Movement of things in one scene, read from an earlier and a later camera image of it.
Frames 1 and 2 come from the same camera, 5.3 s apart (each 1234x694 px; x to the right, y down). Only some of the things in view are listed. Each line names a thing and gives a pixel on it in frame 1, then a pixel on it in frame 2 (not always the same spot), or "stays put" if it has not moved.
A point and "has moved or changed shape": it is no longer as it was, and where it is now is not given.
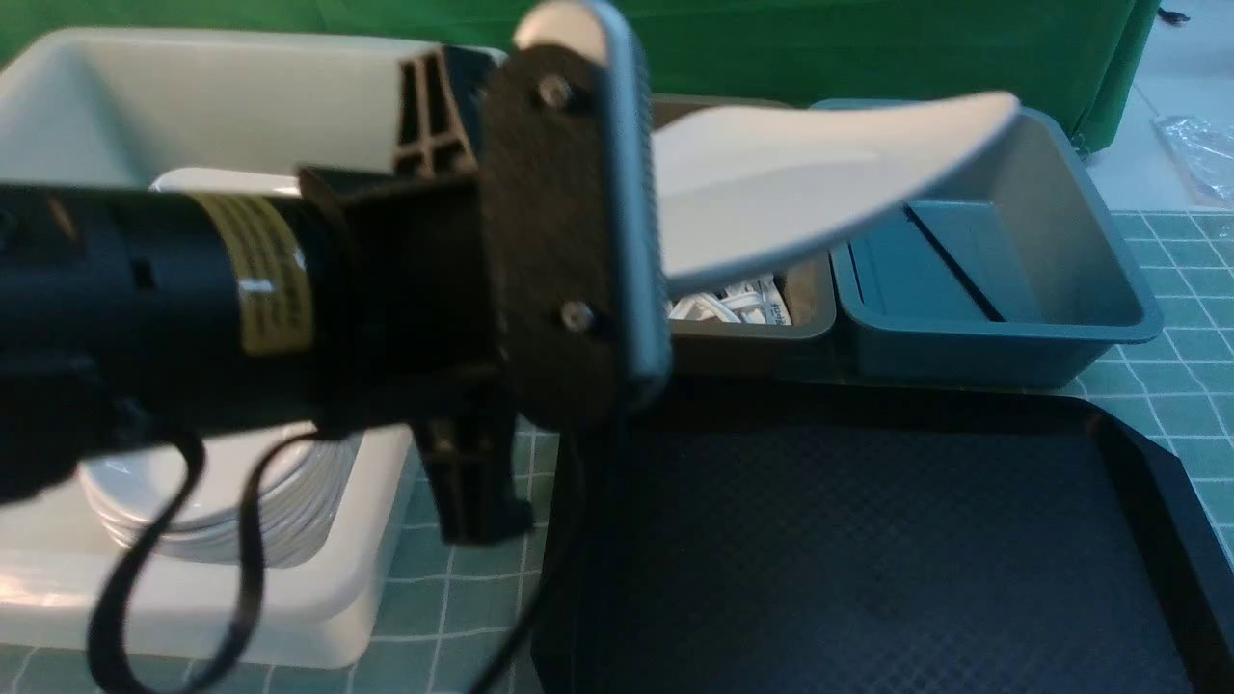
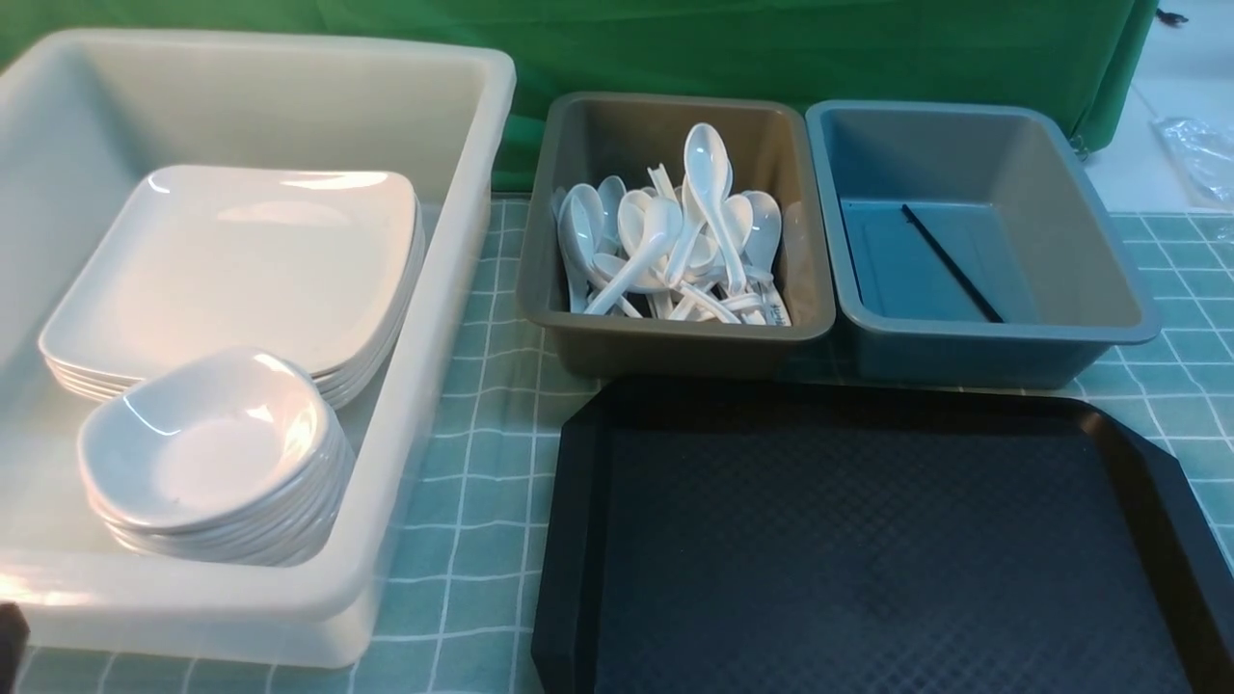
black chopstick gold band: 952,265 stays put
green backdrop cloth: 1080,57 stays put
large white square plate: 739,188 has moved or changed shape
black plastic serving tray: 867,540 stays put
